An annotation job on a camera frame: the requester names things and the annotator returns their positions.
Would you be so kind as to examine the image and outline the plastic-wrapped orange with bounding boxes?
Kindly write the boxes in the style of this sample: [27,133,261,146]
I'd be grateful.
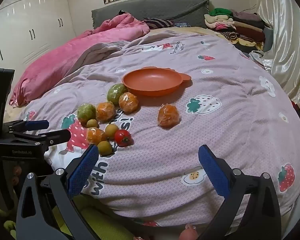
[157,104,180,127]
[96,101,116,123]
[86,127,107,145]
[118,92,139,112]

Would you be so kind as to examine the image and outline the grey cushion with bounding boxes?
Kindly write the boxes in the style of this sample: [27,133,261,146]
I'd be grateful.
[262,26,275,52]

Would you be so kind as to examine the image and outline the strawberry printed quilt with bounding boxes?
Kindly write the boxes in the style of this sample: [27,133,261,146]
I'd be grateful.
[22,27,300,228]

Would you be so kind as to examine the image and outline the dark striped cloth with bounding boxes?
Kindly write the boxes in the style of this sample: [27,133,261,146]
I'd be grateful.
[140,17,176,30]

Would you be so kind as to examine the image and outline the pink blanket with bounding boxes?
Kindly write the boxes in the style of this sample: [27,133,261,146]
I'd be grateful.
[9,13,150,108]

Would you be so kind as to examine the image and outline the cream satin curtain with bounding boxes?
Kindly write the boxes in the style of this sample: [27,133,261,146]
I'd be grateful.
[249,0,300,103]

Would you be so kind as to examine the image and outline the grey headboard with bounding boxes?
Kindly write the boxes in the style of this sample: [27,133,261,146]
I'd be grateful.
[91,0,210,29]

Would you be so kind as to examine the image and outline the orange plastic plate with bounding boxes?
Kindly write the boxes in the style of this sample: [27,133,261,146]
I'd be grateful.
[122,66,192,97]

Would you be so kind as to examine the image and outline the beige bed sheet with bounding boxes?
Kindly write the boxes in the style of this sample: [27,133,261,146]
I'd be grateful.
[150,26,232,39]

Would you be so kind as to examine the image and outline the person's left hand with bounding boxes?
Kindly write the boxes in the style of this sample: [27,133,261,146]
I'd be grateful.
[11,166,21,186]

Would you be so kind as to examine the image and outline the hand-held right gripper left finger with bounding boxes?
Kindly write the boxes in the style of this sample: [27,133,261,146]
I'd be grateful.
[16,144,100,240]

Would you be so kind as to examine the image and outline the red tomato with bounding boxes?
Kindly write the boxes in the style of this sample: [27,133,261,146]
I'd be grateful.
[114,129,132,146]

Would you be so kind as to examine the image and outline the plastic-wrapped green fruit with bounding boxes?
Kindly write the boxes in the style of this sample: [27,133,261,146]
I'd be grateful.
[77,104,97,125]
[107,83,128,105]

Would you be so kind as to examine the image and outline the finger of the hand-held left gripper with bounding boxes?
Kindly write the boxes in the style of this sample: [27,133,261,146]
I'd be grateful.
[9,120,50,133]
[39,129,72,146]

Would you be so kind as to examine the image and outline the white wardrobe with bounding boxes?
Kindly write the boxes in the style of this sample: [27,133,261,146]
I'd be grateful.
[0,0,77,105]

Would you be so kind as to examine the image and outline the person's right hand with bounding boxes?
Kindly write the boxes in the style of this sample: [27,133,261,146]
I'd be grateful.
[179,224,199,240]

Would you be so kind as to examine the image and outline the person's green clothing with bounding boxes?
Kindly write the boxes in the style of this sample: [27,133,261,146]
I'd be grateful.
[2,194,137,240]

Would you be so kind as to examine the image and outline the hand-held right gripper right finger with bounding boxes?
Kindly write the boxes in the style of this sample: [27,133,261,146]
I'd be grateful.
[198,144,282,240]

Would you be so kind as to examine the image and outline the pile of folded clothes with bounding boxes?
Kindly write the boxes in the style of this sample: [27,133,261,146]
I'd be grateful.
[204,7,266,53]

